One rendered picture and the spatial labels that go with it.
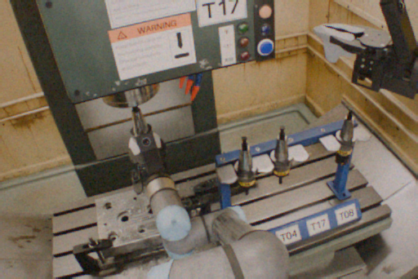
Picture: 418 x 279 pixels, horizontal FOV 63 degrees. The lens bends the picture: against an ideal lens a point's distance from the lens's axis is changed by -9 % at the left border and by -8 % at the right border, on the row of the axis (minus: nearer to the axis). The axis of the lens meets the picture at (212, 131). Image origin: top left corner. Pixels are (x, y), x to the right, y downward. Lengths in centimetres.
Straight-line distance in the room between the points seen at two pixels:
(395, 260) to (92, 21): 128
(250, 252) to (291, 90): 179
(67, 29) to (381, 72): 55
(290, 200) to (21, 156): 146
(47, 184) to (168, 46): 158
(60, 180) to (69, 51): 152
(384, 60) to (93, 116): 118
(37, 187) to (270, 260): 179
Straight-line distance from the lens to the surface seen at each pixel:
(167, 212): 86
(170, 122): 162
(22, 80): 193
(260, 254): 57
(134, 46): 73
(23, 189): 226
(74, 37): 71
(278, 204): 138
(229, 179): 103
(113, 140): 164
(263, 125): 223
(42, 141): 212
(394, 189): 163
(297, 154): 110
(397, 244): 153
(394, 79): 66
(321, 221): 129
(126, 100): 93
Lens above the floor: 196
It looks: 39 degrees down
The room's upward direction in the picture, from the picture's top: 7 degrees counter-clockwise
